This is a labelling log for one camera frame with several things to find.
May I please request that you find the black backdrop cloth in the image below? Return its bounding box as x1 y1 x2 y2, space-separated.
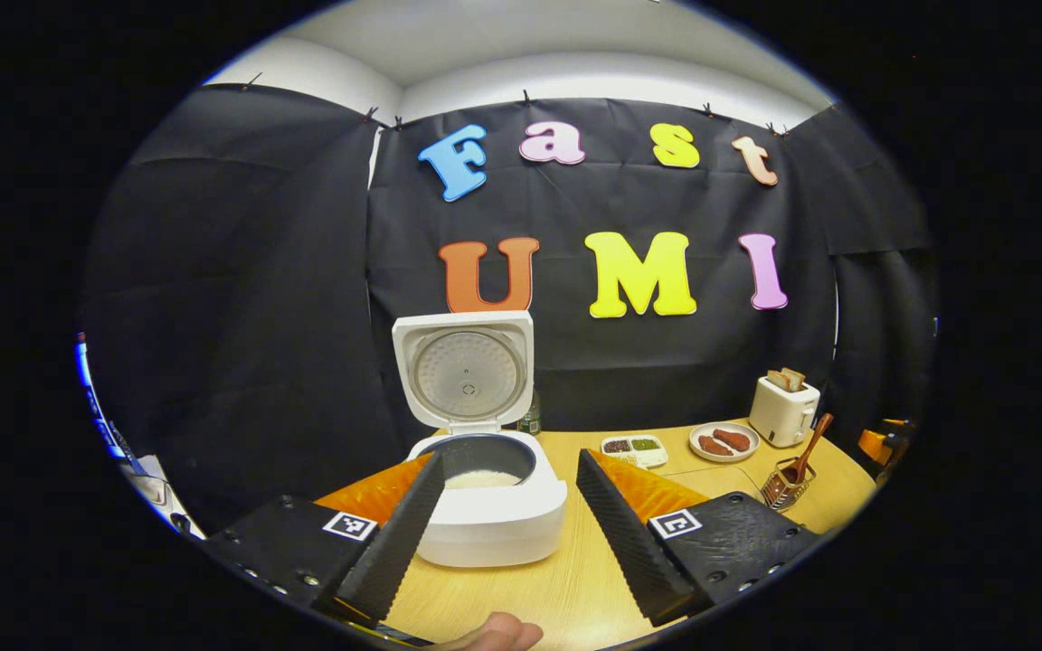
78 83 938 534

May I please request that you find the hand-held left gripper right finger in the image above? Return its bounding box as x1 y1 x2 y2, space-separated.
575 448 820 627

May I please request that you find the white blue banner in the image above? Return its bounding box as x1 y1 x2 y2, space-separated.
76 333 128 462

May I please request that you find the white rice heap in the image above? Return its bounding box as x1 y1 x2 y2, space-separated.
445 469 523 490

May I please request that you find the brown wooden spoon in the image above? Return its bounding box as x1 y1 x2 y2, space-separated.
781 413 835 485

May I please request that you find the white round plate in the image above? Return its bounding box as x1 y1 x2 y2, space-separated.
689 421 762 463

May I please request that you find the white rice cooker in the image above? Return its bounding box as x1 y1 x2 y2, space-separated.
392 310 569 569

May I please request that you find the white toaster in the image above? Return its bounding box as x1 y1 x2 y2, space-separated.
748 373 821 448

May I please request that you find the white machine with black knob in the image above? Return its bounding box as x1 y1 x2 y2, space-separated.
128 452 183 534

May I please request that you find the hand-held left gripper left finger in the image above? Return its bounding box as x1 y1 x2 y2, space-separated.
204 452 446 625

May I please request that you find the white divided grain dish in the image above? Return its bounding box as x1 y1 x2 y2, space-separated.
600 435 669 469

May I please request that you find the wire chopstick holder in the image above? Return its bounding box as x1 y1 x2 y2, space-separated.
761 458 818 513

